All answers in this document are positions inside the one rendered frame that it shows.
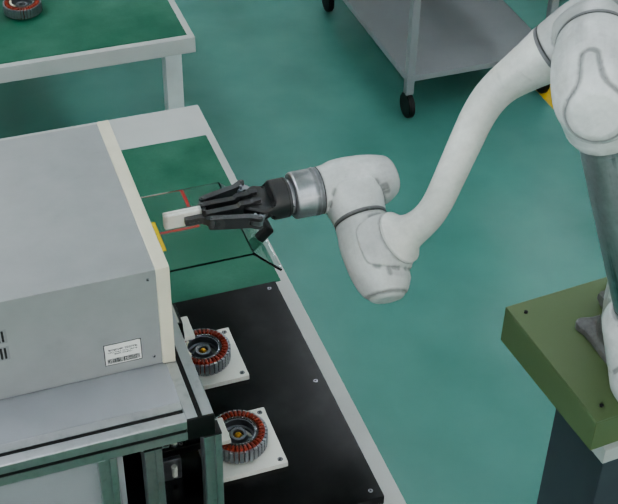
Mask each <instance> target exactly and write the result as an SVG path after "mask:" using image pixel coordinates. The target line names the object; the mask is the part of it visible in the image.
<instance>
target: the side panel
mask: <svg viewBox="0 0 618 504"><path fill-rule="evenodd" d="M0 504H122V500H121V491H120V483H119V475H118V466H117V458H112V459H108V460H104V461H100V462H96V463H92V464H88V465H84V466H80V467H76V468H72V469H68V470H64V471H60V472H56V473H52V474H48V475H44V476H40V477H36V478H31V479H27V480H23V481H19V482H15V483H11V484H7V485H3V486H0Z"/></svg>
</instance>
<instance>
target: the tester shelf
mask: <svg viewBox="0 0 618 504"><path fill-rule="evenodd" d="M172 315H173V329H174V344H175V358H176V361H174V362H173V361H172V362H168V363H163V362H162V363H158V364H154V365H149V366H145V367H141V368H136V369H132V370H127V371H123V372H119V373H114V374H110V375H106V376H101V377H97V378H92V379H88V380H84V381H79V382H75V383H71V384H66V385H62V386H57V387H53V388H49V389H44V390H40V391H36V392H31V393H27V394H22V395H18V396H14V397H9V398H5V399H1V400H0V486H3V485H7V484H11V483H15V482H19V481H23V480H27V479H31V478H36V477H40V476H44V475H48V474H52V473H56V472H60V471H64V470H68V469H72V468H76V467H80V466H84V465H88V464H92V463H96V462H100V461H104V460H108V459H112V458H116V457H120V456H125V455H129V454H133V453H137V452H141V451H145V450H149V449H153V448H157V447H161V446H165V445H169V444H173V443H177V442H181V441H185V440H191V439H195V438H199V437H203V436H207V435H211V434H215V416H214V413H213V410H212V408H211V405H210V403H209V400H208V398H207V395H206V393H205V390H204V388H203V385H202V383H201V380H200V378H199V375H198V373H197V370H196V368H195V365H194V363H193V360H192V358H191V355H190V353H189V350H188V348H187V345H186V343H185V340H184V338H183V335H182V333H181V330H180V328H179V325H178V323H177V320H176V318H175V315H174V313H173V310H172Z"/></svg>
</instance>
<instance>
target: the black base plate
mask: <svg viewBox="0 0 618 504"><path fill-rule="evenodd" d="M175 305H176V308H177V310H178V313H179V315H180V317H185V316H187V317H188V320H189V322H190V325H191V327H192V329H193V330H194V329H196V330H197V329H201V331H202V328H205V331H206V329H207V328H208V329H210V330H211V329H214V330H219V329H223V328H229V330H230V333H231V335H232V337H233V339H234V342H235V344H236V346H237V348H238V351H239V353H240V355H241V357H242V360H243V362H244V364H245V366H246V369H247V371H248V373H249V379H248V380H244V381H240V382H235V383H231V384H227V385H223V386H219V387H214V388H210V389H206V390H205V393H206V395H207V398H208V400H209V403H210V405H211V408H212V410H213V413H214V416H215V418H216V417H217V416H219V415H220V414H223V413H224V412H227V413H228V411H232V412H233V410H236V411H237V412H238V410H241V411H243V410H246V411H249V410H253V409H257V408H262V407H264V409H265V411H266V414H267V416H268V418H269V420H270V422H271V425H272V427H273V429H274V431H275V434H276V436H277V438H278V440H279V443H280V445H281V447H282V449H283V452H284V454H285V456H286V458H287V461H288V466H286V467H283V468H279V469H275V470H271V471H267V472H263V473H259V474H256V475H252V476H248V477H244V478H240V479H236V480H232V481H228V482H225V483H224V504H383V503H384V494H383V492H382V490H381V488H380V486H379V484H378V482H377V480H376V478H375V477H374V475H373V473H372V471H371V469H370V467H369V465H368V463H367V461H366V459H365V457H364V455H363V453H362V451H361V449H360V447H359V445H358V443H357V441H356V439H355V437H354V435H353V433H352V431H351V429H350V427H349V425H348V423H347V422H346V420H345V418H344V416H343V414H342V412H341V410H340V408H339V406H338V404H337V402H336V400H335V398H334V396H333V394H332V392H331V390H330V388H329V386H328V384H327V382H326V380H325V378H324V376H323V374H322V372H321V370H320V368H319V366H318V365H317V363H316V361H315V359H314V357H313V355H312V353H311V351H310V349H309V347H308V345H307V343H306V341H305V339H304V337H303V335H302V333H301V331H300V329H299V327H298V325H297V323H296V321H295V319H294V317H293V315H292V313H291V311H290V310H289V308H288V306H287V304H286V302H285V300H284V298H283V296H282V294H281V292H280V290H279V288H278V286H277V284H276V282H275V281H273V282H269V283H264V284H260V285H255V286H250V287H246V288H241V289H236V290H232V291H227V292H223V293H218V294H213V295H209V296H204V297H199V298H195V299H190V300H185V301H181V302H176V303H175ZM180 457H181V466H182V477H181V478H177V479H173V480H169V481H165V490H166V502H167V504H204V499H203V481H202V463H201V457H200V454H199V452H198V450H195V451H191V452H187V453H183V454H180ZM123 464H124V473H125V482H126V491H127V499H128V504H146V498H145V488H144V478H143V468H142V458H141V455H140V452H137V453H133V454H129V455H125V456H123Z"/></svg>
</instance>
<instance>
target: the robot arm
mask: <svg viewBox="0 0 618 504"><path fill-rule="evenodd" d="M549 84H550V87H551V98H552V104H553V109H554V112H555V114H556V117H557V119H558V121H559V122H560V124H561V126H562V128H563V131H564V133H565V135H566V138H567V139H568V141H569V142H570V143H571V144H572V145H573V146H574V147H575V148H576V149H578V150H579V152H580V156H581V161H582V165H583V170H584V175H585V179H586V184H587V188H588V193H589V198H590V202H591V207H592V211H593V216H594V221H595V225H596V230H597V234H598V239H599V243H600V248H601V253H602V257H603V262H604V266H605V271H606V276H607V280H608V281H607V285H606V290H604V291H601V292H600V293H599V294H598V297H597V300H598V302H599V304H600V306H601V308H602V314H601V315H597V316H593V317H581V318H579V319H577V320H576V324H575V329H576V330H577V331H578V332H580V333H581V334H582V335H584V336H585V337H586V339H587V340H588V341H589V342H590V344H591V345H592V346H593V348H594V349H595V350H596V352H597V353H598V354H599V355H600V357H601V358H602V359H603V361H604V362H605V363H606V365H607V367H608V376H609V384H610V389H611V391H612V393H613V395H614V397H615V398H616V400H617V402H618V0H569V1H568V2H566V3H565V4H563V5H562V6H560V7H559V8H557V9H556V10H555V11H554V12H553V13H552V14H550V15H549V16H548V17H547V18H546V19H545V20H543V21H542V22H541V23H540V24H539V25H537V26H536V27H535V28H534V29H533V30H532V31H531V32H530V33H529V34H528V35H527V36H526V37H525V38H524V39H523V40H522V41H521V42H520V43H519V44H518V45H517V46H516V47H515V48H513V49H512V50H511V51H510V52H509V53H508V54H507V55H506V56H505V57H504V58H503V59H502V60H501V61H500V62H498V63H497V64H496V65H495V66H494V67H493V68H492V69H491V70H490V71H489V72H488V73H487V74H486V75H485V76H484V77H483V78H482V79H481V81H480V82H479V83H478V84H477V86H476V87H475V88H474V90H473V91H472V93H471V94H470V96H469V97H468V99H467V101H466V102H465V104H464V106H463V108H462V110H461V112H460V114H459V116H458V119H457V121H456V123H455V125H454V128H453V130H452V132H451V135H450V137H449V140H448V142H447V144H446V147H445V149H444V151H443V154H442V156H441V158H440V161H439V163H438V165H437V168H436V170H435V173H434V175H433V177H432V180H431V182H430V184H429V186H428V189H427V191H426V193H425V195H424V197H423V198H422V200H421V201H420V203H419V204H418V205H417V206H416V207H415V208H414V209H413V210H412V211H410V212H409V213H407V214H404V215H398V214H396V213H394V212H387V211H386V207H385V204H387V203H389V202H390V201H391V200H392V199H393V198H394V197H395V196H396V195H397V193H398V192H399V189H400V178H399V174H398V171H397V169H396V167H395V165H394V163H393V162H392V161H391V160H390V159H389V158H388V157H386V156H383V155H354V156H347V157H341V158H337V159H333V160H330V161H327V162H325V163H323V164H321V165H319V166H316V167H309V168H307V169H302V170H296V171H291V172H288V173H286V175H285V177H284V178H283V177H280V178H275V179H270V180H267V181H266V182H265V183H264V184H263V185H262V186H251V187H249V186H247V185H245V184H244V180H238V181H237V182H235V183H234V184H232V185H230V186H227V187H224V188H221V189H219V190H216V191H213V192H210V193H208V194H205V195H202V196H200V197H199V203H198V204H197V205H195V206H190V207H185V208H182V209H180V210H174V211H169V212H164V213H162V215H163V226H164V228H165V230H168V229H173V228H178V227H183V226H193V225H198V224H203V225H207V226H208V227H209V230H226V229H245V228H252V229H258V230H261V229H263V222H264V220H265V219H268V218H270V217H271V218H272V219H274V220H277V219H282V218H287V217H291V215H292V216H293V217H294V218H295V219H301V218H306V217H311V216H316V215H317V216H318V215H321V214H327V215H328V217H329V218H330V220H331V222H332V223H333V225H334V228H335V230H336V234H337V238H338V245H339V249H340V252H341V255H342V258H343V261H344V264H345V266H346V269H347V271H348V273H349V276H350V278H351V280H352V282H353V284H354V285H355V287H356V289H357V290H358V291H359V293H360V294H361V295H362V296H363V297H364V298H365V299H368V300H369V301H370V302H372V303H375V304H386V303H391V302H395V301H397V300H400V299H401V298H402V297H404V295H405V294H406V293H407V291H408V289H409V286H410V281H411V274H410V269H411V268H412V264H413V262H414V261H416V260H417V259H418V257H419V248H420V246H421V245H422V244H423V243H424V242H425V241H426V240H427V239H428V238H429V237H430V236H431V235H432V234H433V233H434V232H435V231H436V230H437V229H438V228H439V227H440V226H441V224H442V223H443V222H444V220H445V219H446V217H447V216H448V214H449V212H450V211H451V209H452V207H453V205H454V203H455V201H456V199H457V197H458V195H459V193H460V191H461V189H462V187H463V185H464V183H465V181H466V179H467V177H468V175H469V173H470V170H471V168H472V166H473V164H474V162H475V160H476V158H477V156H478V154H479V152H480V150H481V148H482V146H483V144H484V142H485V139H486V137H487V135H488V133H489V131H490V129H491V128H492V126H493V124H494V122H495V121H496V119H497V118H498V116H499V115H500V114H501V112H502V111H503V110H504V109H505V108H506V107H507V106H508V105H509V104H510V103H511V102H513V101H514V100H516V99H517V98H519V97H521V96H523V95H525V94H527V93H529V92H532V91H534V90H536V89H539V88H541V87H544V86H546V85H549ZM215 223H216V224H215Z"/></svg>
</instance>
